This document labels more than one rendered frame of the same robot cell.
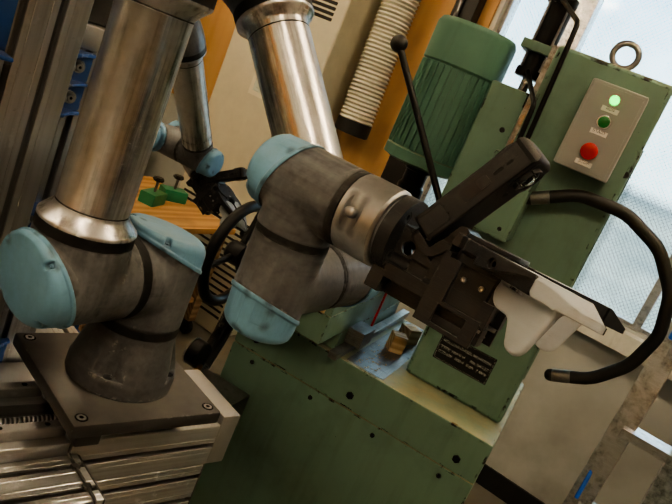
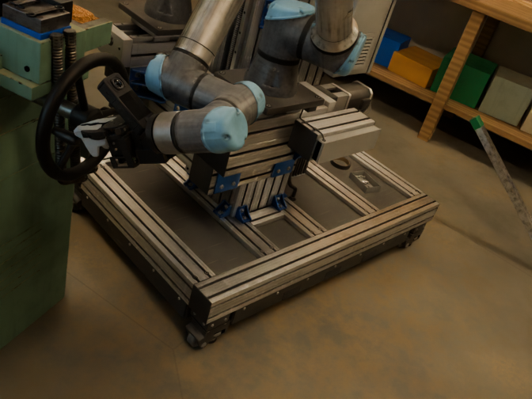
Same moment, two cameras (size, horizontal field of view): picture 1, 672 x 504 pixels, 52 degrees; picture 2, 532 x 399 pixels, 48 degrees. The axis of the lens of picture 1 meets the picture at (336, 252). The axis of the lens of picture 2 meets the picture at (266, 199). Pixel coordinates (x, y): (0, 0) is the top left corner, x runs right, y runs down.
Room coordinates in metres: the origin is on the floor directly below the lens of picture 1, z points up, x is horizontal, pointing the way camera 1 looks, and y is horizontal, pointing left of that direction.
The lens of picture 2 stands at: (2.77, 0.57, 1.46)
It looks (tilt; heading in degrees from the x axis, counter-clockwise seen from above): 33 degrees down; 177
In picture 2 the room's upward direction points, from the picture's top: 17 degrees clockwise
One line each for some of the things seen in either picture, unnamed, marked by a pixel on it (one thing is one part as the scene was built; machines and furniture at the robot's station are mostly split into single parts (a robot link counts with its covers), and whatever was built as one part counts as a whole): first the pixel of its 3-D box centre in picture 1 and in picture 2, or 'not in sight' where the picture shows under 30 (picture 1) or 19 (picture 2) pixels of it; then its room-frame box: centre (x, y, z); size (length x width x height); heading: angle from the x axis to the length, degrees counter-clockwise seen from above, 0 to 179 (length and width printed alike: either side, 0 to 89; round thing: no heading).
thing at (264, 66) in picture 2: not in sight; (275, 68); (1.21, 0.59, 0.87); 0.15 x 0.15 x 0.10
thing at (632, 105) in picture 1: (600, 131); not in sight; (1.30, -0.35, 1.40); 0.10 x 0.06 x 0.16; 71
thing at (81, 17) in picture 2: not in sight; (74, 10); (1.31, 0.07, 0.91); 0.10 x 0.07 x 0.02; 71
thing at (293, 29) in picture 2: not in sight; (289, 28); (1.22, 0.59, 0.98); 0.13 x 0.12 x 0.14; 71
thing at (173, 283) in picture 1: (151, 269); not in sight; (0.88, 0.22, 0.98); 0.13 x 0.12 x 0.14; 152
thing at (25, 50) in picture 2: not in sight; (37, 44); (1.58, 0.09, 0.91); 0.15 x 0.14 x 0.09; 161
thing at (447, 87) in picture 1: (448, 100); not in sight; (1.53, -0.10, 1.35); 0.18 x 0.18 x 0.31
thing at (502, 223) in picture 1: (503, 195); not in sight; (1.32, -0.25, 1.23); 0.09 x 0.08 x 0.15; 71
